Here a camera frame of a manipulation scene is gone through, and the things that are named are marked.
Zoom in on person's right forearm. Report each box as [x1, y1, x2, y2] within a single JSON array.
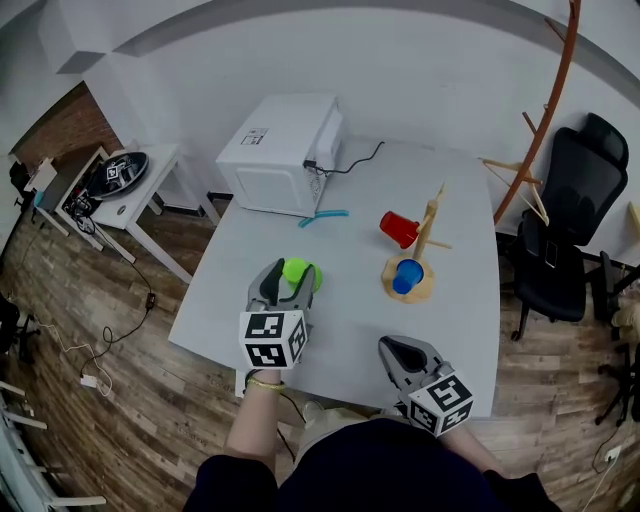
[[437, 424, 507, 476]]

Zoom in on wooden clothes hanger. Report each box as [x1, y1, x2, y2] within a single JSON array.
[[479, 157, 551, 227]]

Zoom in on white microwave oven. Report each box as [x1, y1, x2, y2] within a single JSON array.
[[215, 92, 345, 219]]

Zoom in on blue plastic cup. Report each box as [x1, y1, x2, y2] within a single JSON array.
[[392, 258, 425, 295]]

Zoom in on person's beige trousers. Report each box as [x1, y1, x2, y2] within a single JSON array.
[[294, 399, 401, 464]]

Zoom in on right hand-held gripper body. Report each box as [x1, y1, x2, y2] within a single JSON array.
[[396, 363, 475, 439]]

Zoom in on person's left forearm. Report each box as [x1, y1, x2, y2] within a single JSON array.
[[223, 383, 287, 469]]

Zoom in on wooden mug tree stand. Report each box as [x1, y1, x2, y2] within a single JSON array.
[[381, 182, 454, 305]]

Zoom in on black microwave power cable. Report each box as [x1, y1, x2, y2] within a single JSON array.
[[303, 141, 386, 177]]

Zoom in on red plastic cup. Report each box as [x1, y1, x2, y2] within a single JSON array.
[[378, 210, 420, 251]]

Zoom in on white floor cable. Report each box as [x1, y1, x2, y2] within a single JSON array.
[[34, 322, 114, 397]]

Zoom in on person in dark shirt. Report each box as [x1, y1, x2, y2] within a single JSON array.
[[183, 417, 564, 512]]

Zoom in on black office chair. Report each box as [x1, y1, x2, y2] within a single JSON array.
[[508, 112, 630, 342], [0, 293, 42, 365], [8, 159, 37, 214], [593, 342, 640, 427]]

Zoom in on small white side table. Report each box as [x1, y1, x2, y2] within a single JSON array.
[[92, 143, 222, 285]]

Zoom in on orange wooden coat rack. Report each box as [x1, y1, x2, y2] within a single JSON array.
[[493, 0, 583, 227]]

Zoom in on white table frames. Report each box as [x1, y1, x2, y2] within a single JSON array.
[[0, 379, 107, 512]]

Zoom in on beige fabric bundle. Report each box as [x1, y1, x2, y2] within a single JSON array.
[[612, 301, 640, 331]]

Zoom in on green plastic cup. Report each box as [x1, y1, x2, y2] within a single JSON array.
[[282, 257, 324, 295]]

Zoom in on gold bracelet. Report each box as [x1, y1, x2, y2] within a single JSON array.
[[247, 377, 287, 395]]

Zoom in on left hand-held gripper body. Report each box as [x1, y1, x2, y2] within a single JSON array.
[[238, 298, 314, 371]]

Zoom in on black floor cable with adapter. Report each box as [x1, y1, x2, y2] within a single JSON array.
[[82, 249, 157, 381]]

